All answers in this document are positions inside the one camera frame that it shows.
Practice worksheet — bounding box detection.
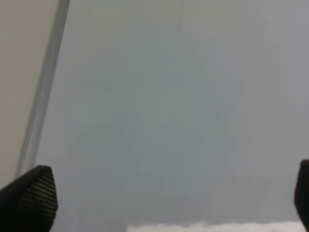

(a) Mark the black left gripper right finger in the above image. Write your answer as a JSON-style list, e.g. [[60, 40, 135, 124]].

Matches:
[[294, 159, 309, 232]]

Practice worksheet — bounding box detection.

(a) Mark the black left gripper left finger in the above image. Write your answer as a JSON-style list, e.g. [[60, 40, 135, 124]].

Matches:
[[0, 165, 58, 232]]

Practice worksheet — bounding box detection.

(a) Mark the white framed whiteboard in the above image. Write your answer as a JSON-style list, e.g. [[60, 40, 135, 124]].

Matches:
[[30, 0, 309, 232]]

